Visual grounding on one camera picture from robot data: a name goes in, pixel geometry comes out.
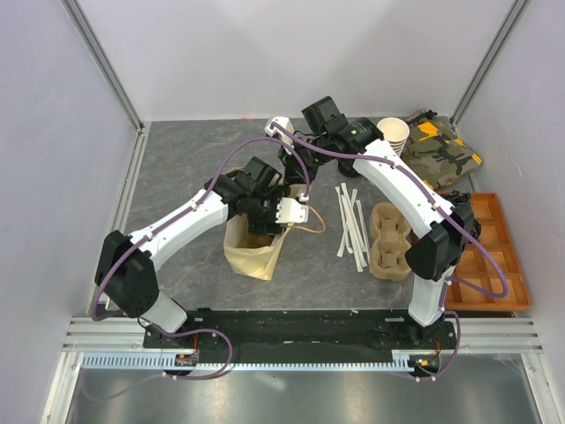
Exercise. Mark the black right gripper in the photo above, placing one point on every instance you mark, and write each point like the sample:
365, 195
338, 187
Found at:
293, 174

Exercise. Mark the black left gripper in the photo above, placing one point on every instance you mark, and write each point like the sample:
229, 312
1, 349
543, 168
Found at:
259, 226

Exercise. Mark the brown paper takeout bag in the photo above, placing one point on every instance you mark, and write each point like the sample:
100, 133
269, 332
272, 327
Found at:
260, 247

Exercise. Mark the white straw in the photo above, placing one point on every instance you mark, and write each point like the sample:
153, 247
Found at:
353, 238
349, 238
358, 238
344, 238
346, 219

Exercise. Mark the cardboard cup carrier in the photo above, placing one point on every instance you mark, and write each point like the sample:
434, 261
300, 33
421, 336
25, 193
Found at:
389, 230

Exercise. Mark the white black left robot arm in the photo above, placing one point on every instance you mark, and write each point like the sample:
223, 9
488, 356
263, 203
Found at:
128, 264

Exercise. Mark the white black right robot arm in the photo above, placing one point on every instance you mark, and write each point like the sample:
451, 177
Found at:
443, 229

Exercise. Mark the stack of black lids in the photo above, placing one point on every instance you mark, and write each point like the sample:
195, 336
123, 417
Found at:
345, 167

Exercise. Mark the stack of paper cups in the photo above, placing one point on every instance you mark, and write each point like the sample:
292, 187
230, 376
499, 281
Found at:
395, 132

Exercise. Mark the camouflage fabric cloth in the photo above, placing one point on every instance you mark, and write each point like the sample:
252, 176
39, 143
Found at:
435, 152

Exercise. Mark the orange compartment tray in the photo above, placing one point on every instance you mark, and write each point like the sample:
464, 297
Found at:
475, 268

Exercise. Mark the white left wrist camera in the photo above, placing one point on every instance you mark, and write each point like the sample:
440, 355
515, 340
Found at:
290, 210

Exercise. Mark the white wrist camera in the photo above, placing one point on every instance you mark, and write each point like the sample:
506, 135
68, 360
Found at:
290, 210
279, 128

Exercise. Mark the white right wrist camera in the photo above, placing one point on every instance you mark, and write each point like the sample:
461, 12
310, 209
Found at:
279, 128

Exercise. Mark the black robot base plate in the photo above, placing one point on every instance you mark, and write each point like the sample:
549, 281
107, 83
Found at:
251, 333

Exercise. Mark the white slotted cable duct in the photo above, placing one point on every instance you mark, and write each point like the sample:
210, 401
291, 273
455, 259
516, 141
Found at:
174, 362

